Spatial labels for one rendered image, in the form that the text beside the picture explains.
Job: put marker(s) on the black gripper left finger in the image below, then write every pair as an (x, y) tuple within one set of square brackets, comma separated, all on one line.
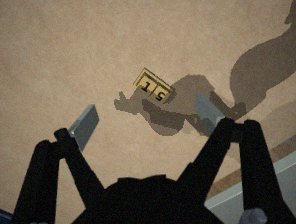
[(36, 203)]

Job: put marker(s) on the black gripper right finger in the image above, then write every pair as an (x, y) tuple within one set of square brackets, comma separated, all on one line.
[(262, 199)]

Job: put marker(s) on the tan cube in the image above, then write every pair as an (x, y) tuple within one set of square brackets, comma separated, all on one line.
[(146, 84), (160, 94)]

